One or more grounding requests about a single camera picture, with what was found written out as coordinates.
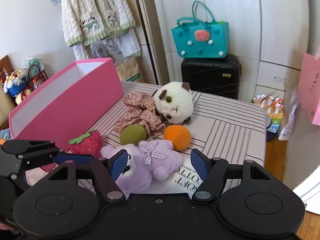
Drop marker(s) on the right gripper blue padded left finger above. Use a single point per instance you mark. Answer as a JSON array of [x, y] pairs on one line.
[[105, 173]]

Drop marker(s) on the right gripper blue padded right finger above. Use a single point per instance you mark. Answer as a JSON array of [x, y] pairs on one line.
[[212, 173]]

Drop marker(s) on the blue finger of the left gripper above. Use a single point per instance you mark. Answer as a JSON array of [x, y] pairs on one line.
[[78, 159]]

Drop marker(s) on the blue tissue pack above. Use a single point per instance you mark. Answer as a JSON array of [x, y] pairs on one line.
[[174, 174]]

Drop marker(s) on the purple plush toy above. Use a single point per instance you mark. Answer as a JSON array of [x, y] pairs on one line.
[[138, 172]]

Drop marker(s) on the red strawberry plush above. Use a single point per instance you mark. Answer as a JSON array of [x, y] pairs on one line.
[[90, 143]]

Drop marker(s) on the orange plush ball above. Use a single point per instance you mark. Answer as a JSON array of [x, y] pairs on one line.
[[179, 136]]

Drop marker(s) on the green plush ball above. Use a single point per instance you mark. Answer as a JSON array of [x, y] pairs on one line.
[[133, 134]]

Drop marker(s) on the pink storage box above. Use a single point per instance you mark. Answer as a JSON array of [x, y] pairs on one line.
[[68, 103]]

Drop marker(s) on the blue flower bouquet box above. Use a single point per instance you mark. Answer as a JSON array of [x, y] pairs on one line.
[[15, 82]]

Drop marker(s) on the plastic water bottle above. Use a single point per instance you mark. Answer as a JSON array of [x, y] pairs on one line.
[[36, 84]]

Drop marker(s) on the white brown plush cat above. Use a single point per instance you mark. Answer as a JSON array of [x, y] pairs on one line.
[[174, 102]]

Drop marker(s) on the red patterned handbag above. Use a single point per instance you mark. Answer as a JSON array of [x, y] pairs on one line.
[[35, 74]]

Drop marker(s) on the colourful drink bottle pack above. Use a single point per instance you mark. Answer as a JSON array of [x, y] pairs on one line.
[[273, 107]]

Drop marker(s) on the black suitcase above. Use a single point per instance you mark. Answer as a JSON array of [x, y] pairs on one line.
[[213, 76]]

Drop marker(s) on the brown paper bag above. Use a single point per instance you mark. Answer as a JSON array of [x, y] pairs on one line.
[[129, 70]]

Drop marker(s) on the white plastic bag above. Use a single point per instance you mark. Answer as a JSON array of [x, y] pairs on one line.
[[289, 110]]

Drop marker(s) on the pink paper bag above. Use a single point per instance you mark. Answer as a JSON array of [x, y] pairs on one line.
[[308, 87]]

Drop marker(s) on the teal felt tote bag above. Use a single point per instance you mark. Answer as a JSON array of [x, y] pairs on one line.
[[195, 38]]

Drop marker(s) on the white green fleece cardigan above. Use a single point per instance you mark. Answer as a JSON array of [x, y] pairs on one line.
[[85, 22]]

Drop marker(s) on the grey three-door wardrobe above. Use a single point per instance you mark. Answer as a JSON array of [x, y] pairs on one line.
[[241, 47]]

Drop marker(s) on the black clothes rack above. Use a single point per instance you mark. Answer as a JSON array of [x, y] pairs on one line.
[[147, 32]]

